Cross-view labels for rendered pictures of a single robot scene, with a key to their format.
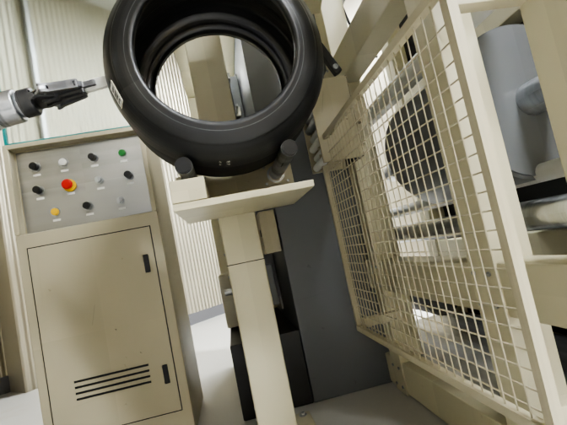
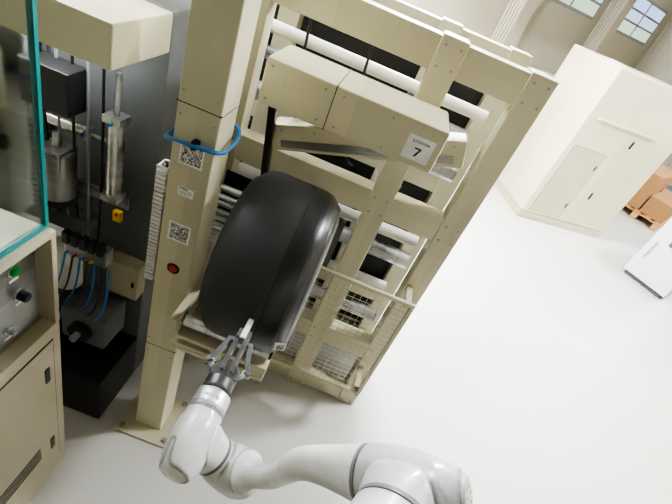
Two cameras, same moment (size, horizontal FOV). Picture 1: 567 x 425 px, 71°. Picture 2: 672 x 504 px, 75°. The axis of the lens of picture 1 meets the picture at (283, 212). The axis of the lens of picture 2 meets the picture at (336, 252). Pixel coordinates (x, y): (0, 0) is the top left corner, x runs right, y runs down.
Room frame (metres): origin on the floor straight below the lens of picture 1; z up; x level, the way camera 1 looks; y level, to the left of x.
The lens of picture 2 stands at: (0.83, 1.26, 2.16)
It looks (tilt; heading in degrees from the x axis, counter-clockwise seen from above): 35 degrees down; 276
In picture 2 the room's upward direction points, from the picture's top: 24 degrees clockwise
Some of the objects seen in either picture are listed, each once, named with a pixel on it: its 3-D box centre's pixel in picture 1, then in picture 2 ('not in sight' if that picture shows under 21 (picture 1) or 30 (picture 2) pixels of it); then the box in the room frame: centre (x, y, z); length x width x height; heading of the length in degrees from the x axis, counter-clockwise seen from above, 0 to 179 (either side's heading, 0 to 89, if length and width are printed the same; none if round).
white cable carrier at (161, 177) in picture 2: not in sight; (159, 224); (1.53, 0.21, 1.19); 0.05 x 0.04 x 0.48; 98
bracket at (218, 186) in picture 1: (235, 181); (198, 293); (1.38, 0.14, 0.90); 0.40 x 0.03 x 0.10; 98
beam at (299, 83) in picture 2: not in sight; (357, 107); (1.12, -0.20, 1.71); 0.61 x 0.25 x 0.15; 8
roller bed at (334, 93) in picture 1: (328, 126); (233, 212); (1.47, -0.23, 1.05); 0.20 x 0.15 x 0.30; 8
